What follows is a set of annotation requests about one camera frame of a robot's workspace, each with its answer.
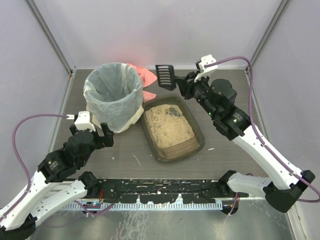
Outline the black litter scoop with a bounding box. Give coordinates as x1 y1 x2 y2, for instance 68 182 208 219
155 64 185 91

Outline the trash bin with white liner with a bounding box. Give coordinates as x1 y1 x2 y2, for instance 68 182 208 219
83 62 144 134

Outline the dark translucent litter box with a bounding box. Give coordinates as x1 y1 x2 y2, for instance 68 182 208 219
140 93 206 163

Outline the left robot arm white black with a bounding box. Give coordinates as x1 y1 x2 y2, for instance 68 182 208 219
0 123 114 240

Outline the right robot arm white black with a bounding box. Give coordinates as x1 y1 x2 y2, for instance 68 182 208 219
175 72 316 213

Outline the pink cloth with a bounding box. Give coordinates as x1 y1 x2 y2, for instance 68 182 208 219
128 63 157 103

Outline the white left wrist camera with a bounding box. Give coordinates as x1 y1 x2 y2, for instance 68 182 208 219
74 111 96 132

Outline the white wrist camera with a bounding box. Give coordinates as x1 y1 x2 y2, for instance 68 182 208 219
194 54 218 83
74 111 96 132

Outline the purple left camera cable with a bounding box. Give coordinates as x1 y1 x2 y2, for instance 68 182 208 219
0 113 76 221

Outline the purple camera cable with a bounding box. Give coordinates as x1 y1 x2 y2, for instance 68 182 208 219
0 113 76 221
203 56 320 203

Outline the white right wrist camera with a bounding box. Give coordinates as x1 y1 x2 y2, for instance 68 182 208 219
194 54 218 83

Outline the white slotted cable duct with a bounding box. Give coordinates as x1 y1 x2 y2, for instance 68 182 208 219
59 201 223 211

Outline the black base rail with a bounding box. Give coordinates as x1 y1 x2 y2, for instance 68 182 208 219
98 179 225 204

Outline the left aluminium frame post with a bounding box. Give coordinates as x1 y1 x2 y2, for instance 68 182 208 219
24 0 74 75

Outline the aluminium frame post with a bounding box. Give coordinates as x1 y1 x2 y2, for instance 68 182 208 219
24 0 74 75
250 0 292 66

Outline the right aluminium frame post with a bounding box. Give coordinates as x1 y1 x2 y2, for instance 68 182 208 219
250 0 292 66

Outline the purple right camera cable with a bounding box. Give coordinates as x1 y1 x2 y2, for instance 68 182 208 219
203 56 320 203

